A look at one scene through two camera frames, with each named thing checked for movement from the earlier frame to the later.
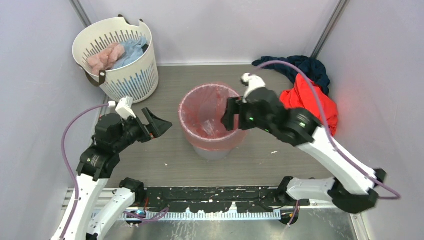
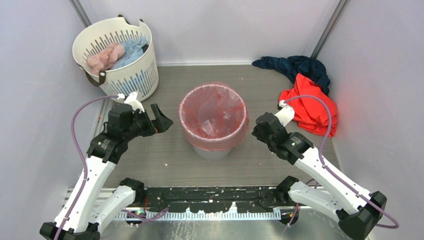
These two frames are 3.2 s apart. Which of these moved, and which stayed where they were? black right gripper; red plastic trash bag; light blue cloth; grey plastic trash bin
Moved: black right gripper
Stayed: grey plastic trash bin; light blue cloth; red plastic trash bag
